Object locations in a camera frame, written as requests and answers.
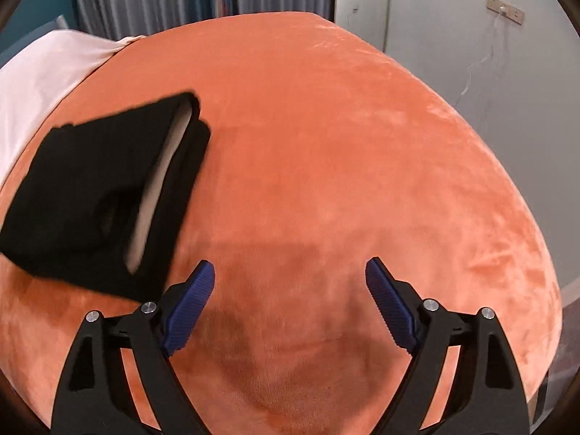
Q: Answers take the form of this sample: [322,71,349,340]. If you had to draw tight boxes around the black pants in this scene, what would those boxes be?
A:
[1,92,210,302]

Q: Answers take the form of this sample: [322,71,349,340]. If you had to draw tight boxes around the blue headboard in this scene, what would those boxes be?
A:
[0,15,69,67]

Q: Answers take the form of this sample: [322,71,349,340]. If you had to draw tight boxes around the white charging cable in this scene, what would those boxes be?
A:
[455,8,506,110]

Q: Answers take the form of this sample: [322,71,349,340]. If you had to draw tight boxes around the white bed sheet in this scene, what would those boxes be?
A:
[0,29,141,182]

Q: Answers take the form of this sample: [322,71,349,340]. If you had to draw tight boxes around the beige wall socket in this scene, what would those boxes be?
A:
[486,0,525,26]

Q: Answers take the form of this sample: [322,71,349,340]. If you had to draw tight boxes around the orange plush bed cover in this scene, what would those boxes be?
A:
[0,11,563,435]

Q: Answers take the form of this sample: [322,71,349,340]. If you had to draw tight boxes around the white door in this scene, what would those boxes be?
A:
[335,0,390,52]

